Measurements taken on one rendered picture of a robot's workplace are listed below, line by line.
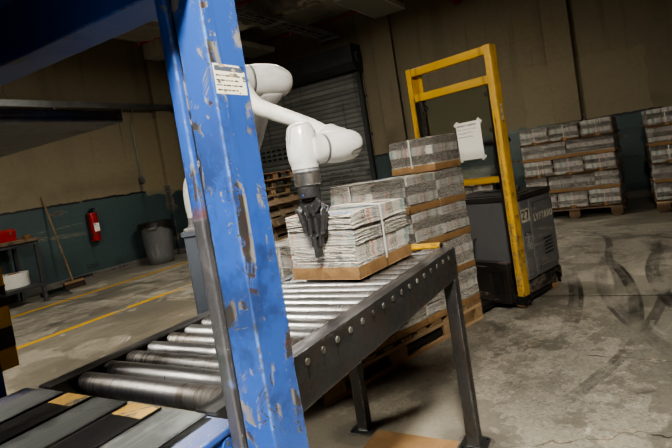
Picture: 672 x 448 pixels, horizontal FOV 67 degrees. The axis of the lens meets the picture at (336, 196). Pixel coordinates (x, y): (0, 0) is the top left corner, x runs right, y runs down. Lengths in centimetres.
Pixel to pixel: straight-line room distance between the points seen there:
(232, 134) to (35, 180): 852
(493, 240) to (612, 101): 546
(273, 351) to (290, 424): 11
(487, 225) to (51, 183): 712
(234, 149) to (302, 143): 95
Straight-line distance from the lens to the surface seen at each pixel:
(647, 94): 913
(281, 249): 267
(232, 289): 72
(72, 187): 946
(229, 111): 71
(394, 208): 190
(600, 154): 750
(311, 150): 164
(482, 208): 400
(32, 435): 112
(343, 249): 170
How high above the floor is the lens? 118
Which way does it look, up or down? 3 degrees down
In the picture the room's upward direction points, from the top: 9 degrees counter-clockwise
